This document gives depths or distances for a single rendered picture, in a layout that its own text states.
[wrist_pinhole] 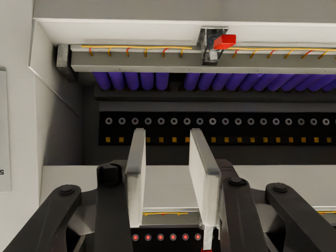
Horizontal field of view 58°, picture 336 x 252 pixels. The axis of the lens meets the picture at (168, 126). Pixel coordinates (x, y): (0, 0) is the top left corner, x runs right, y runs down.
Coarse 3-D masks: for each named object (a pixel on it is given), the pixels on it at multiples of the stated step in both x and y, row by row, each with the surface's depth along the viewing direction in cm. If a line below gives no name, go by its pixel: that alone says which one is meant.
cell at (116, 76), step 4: (108, 72) 38; (112, 72) 38; (116, 72) 38; (120, 72) 39; (112, 76) 39; (116, 76) 39; (120, 76) 40; (112, 80) 40; (116, 80) 40; (120, 80) 41; (124, 80) 43; (116, 84) 42; (120, 84) 42; (124, 84) 43; (116, 88) 43; (120, 88) 43
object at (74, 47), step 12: (72, 48) 34; (84, 48) 34; (96, 48) 34; (120, 48) 34; (132, 48) 35; (144, 48) 35; (156, 48) 35; (168, 48) 35; (180, 48) 35; (192, 48) 35
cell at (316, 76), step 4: (308, 76) 41; (312, 76) 40; (316, 76) 40; (320, 76) 39; (304, 80) 42; (308, 80) 41; (312, 80) 41; (316, 80) 41; (300, 84) 43; (304, 84) 43; (308, 84) 42; (296, 88) 45; (300, 88) 44; (304, 88) 44
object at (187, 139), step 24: (144, 120) 48; (168, 120) 48; (192, 120) 48; (216, 120) 48; (120, 144) 47; (168, 144) 47; (216, 144) 48; (240, 144) 48; (264, 144) 48; (288, 144) 48; (312, 144) 48
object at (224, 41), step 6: (222, 36) 25; (228, 36) 25; (234, 36) 25; (216, 42) 27; (222, 42) 25; (228, 42) 25; (234, 42) 25; (210, 48) 30; (216, 48) 28; (222, 48) 28; (210, 54) 32; (216, 54) 32; (210, 60) 32; (216, 60) 32
